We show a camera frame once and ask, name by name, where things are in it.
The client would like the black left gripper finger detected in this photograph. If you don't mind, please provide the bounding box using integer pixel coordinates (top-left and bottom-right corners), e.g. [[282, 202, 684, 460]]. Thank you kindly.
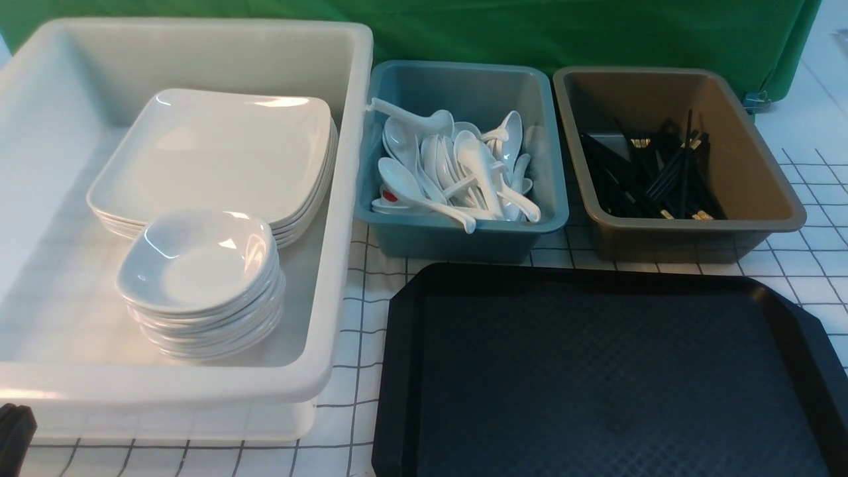
[[1, 403, 37, 476]]

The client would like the large white square plate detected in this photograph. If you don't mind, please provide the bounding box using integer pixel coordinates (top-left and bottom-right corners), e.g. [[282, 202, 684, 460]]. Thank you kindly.
[[87, 89, 337, 224]]

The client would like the large white plastic tub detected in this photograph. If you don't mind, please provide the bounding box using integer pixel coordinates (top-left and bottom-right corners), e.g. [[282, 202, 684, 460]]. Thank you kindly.
[[2, 18, 374, 442]]

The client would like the stack of white bowls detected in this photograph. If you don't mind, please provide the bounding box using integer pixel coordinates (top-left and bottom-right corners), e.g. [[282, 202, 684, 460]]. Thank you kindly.
[[115, 209, 287, 362]]

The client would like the stack of white square plates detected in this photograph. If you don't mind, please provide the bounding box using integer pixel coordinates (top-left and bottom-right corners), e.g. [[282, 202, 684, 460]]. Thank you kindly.
[[87, 119, 339, 250]]

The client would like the white spoon front of pile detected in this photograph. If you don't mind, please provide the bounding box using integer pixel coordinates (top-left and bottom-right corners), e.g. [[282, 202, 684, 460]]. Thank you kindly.
[[378, 157, 476, 235]]

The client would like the white spoon of pile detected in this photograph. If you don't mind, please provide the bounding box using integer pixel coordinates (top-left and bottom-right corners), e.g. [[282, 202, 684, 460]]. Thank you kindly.
[[454, 130, 505, 220], [364, 97, 454, 136], [378, 157, 476, 235], [490, 111, 523, 166]]

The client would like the black serving tray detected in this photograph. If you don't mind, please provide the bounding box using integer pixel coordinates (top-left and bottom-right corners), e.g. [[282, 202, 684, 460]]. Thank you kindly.
[[370, 263, 847, 476]]

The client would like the white spoon top of pile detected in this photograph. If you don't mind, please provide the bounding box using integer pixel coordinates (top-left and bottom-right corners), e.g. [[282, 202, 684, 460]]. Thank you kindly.
[[364, 97, 454, 136]]

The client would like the white spoon centre of pile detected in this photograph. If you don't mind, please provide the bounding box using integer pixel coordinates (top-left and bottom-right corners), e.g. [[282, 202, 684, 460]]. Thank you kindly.
[[454, 130, 505, 220]]

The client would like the teal plastic bin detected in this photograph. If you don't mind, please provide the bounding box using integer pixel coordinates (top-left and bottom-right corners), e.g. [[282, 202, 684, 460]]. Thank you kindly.
[[354, 60, 570, 264]]

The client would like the white spoon right of pile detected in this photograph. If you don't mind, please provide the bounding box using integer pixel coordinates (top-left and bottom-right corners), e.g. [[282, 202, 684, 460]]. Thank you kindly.
[[490, 111, 523, 166]]

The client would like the black chopsticks pile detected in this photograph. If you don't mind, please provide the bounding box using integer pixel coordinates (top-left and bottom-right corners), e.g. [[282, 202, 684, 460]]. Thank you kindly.
[[578, 109, 727, 221]]

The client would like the brown plastic bin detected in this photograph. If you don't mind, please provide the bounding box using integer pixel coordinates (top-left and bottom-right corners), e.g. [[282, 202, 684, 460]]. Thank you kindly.
[[553, 66, 808, 263]]

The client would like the checkered white tablecloth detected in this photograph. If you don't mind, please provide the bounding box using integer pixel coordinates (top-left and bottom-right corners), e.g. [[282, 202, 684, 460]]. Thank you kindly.
[[21, 58, 846, 476]]

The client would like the green cloth backdrop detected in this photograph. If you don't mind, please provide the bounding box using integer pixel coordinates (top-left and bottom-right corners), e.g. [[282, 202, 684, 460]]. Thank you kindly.
[[2, 1, 820, 101]]

